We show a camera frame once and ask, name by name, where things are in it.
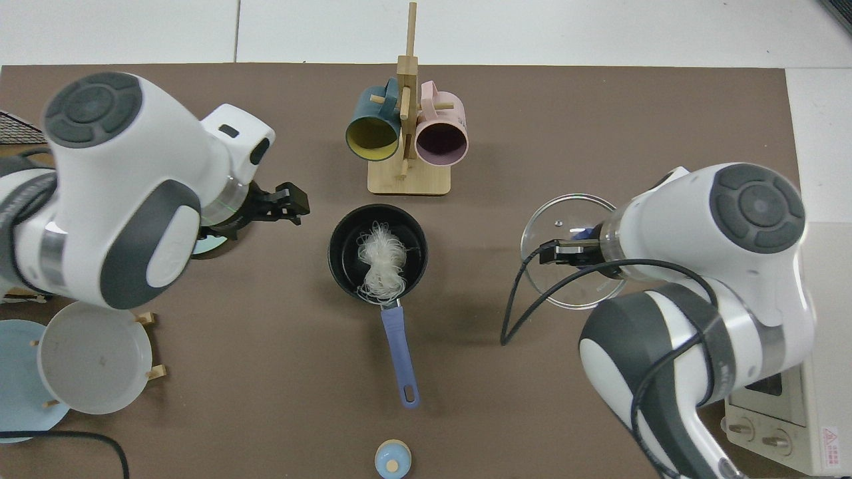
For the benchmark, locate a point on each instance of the glass lid with blue knob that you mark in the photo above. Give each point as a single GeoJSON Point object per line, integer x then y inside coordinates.
{"type": "Point", "coordinates": [559, 213]}

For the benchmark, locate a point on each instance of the white vermicelli bundle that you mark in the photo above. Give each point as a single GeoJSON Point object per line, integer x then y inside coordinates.
{"type": "Point", "coordinates": [383, 259]}

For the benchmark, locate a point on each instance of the pale green plate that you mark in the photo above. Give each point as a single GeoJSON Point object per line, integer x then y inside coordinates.
{"type": "Point", "coordinates": [210, 247]}

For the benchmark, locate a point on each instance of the wooden plate rack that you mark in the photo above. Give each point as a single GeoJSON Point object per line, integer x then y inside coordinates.
{"type": "Point", "coordinates": [156, 372]}

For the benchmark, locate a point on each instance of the grey plate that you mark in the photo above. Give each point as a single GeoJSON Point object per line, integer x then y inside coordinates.
{"type": "Point", "coordinates": [93, 359]}

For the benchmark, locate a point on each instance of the light blue plate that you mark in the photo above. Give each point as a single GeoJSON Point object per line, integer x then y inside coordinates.
{"type": "Point", "coordinates": [20, 386]}

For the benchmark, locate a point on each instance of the wooden cup stand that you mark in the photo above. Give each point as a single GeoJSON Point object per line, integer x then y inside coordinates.
{"type": "Point", "coordinates": [409, 179]}

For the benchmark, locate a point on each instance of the dark teal mug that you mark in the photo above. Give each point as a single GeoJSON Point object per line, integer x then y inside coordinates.
{"type": "Point", "coordinates": [373, 106]}

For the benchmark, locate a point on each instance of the brown tablecloth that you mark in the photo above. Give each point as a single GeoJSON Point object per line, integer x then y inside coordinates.
{"type": "Point", "coordinates": [266, 366]}

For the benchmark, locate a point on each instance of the pink mug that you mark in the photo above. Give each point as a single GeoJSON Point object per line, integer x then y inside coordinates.
{"type": "Point", "coordinates": [449, 113]}

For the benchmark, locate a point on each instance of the pale toaster oven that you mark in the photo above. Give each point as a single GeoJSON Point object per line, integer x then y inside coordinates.
{"type": "Point", "coordinates": [825, 412]}

